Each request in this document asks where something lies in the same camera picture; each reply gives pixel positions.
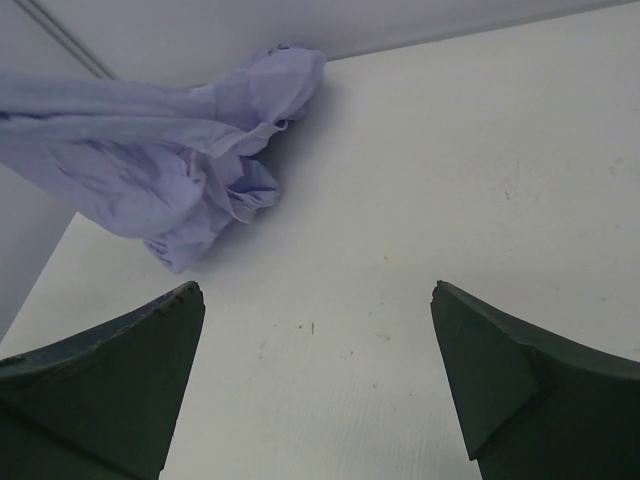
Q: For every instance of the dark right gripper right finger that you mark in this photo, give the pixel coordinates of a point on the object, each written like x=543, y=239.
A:
x=532, y=404

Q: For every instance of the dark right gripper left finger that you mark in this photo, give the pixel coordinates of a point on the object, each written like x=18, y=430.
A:
x=103, y=403

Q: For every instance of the lilac zip-up jacket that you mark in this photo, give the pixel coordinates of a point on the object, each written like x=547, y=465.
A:
x=169, y=166

